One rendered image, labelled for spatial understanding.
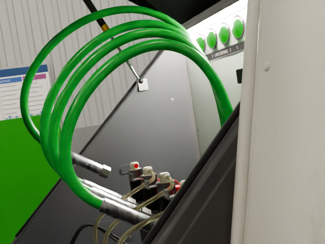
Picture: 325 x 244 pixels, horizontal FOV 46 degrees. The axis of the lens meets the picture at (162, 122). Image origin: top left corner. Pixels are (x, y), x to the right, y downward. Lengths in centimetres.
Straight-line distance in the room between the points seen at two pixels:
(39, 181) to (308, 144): 378
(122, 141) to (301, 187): 76
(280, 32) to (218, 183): 16
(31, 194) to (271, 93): 376
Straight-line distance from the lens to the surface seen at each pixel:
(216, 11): 88
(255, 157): 36
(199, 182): 39
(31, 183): 401
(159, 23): 66
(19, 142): 397
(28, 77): 69
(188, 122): 110
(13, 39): 739
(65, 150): 45
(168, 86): 108
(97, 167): 70
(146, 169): 64
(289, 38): 34
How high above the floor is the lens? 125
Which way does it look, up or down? 3 degrees down
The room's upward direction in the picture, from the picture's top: 9 degrees counter-clockwise
